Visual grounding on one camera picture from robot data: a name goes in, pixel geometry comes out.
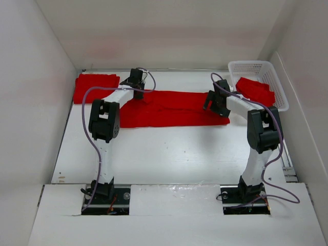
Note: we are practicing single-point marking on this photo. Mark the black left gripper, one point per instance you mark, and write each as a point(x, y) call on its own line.
point(140, 96)

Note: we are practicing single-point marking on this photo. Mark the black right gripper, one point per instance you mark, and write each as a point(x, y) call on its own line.
point(211, 96)

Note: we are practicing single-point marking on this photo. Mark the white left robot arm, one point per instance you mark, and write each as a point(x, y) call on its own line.
point(104, 126)

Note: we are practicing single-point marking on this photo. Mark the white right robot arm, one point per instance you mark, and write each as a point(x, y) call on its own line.
point(263, 132)

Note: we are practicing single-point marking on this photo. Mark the red t-shirts in basket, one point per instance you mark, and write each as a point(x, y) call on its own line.
point(256, 91)

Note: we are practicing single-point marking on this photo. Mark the white plastic basket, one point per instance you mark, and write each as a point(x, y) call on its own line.
point(262, 72)

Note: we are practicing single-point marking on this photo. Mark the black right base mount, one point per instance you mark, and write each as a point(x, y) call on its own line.
point(233, 203)

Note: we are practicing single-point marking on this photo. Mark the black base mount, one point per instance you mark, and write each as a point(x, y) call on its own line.
point(119, 204)
point(233, 203)

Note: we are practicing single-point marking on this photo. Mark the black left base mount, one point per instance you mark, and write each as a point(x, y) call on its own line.
point(119, 204)

